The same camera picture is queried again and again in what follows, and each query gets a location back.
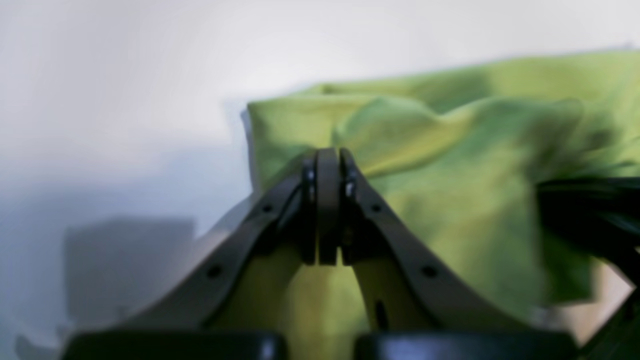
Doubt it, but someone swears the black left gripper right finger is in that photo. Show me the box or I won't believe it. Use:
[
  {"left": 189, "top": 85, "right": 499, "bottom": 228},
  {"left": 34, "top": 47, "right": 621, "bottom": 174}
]
[{"left": 327, "top": 148, "right": 578, "bottom": 360}]

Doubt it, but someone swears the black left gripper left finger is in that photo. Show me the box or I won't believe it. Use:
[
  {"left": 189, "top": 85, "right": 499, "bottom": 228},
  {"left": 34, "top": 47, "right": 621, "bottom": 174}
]
[{"left": 62, "top": 149, "right": 329, "bottom": 360}]

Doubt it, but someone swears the olive green t-shirt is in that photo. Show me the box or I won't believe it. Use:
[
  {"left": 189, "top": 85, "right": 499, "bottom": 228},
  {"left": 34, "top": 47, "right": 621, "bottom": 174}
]
[{"left": 242, "top": 47, "right": 640, "bottom": 360}]

